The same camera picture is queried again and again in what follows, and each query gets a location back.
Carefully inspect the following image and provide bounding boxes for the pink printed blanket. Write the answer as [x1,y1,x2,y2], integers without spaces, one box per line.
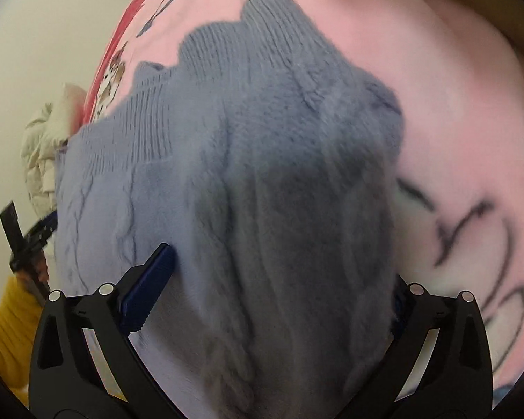
[81,0,524,406]

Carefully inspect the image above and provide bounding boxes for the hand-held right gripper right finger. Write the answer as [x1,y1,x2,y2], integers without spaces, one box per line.
[341,274,495,419]

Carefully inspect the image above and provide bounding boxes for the person's left forearm yellow sleeve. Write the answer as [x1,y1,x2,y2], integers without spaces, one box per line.
[0,275,49,406]

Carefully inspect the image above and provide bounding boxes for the white crumpled cloth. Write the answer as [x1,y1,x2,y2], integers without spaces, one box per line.
[21,84,90,216]

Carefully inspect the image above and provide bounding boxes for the person's left hand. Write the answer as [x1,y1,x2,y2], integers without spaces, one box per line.
[20,251,50,291]

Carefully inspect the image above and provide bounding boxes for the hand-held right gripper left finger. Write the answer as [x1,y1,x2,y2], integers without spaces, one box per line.
[27,243,178,419]

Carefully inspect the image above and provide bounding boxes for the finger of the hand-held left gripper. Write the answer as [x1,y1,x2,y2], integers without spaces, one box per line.
[26,209,61,249]

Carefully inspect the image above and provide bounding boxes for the blue-grey knit sweater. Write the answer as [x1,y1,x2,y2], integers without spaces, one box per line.
[54,0,405,419]

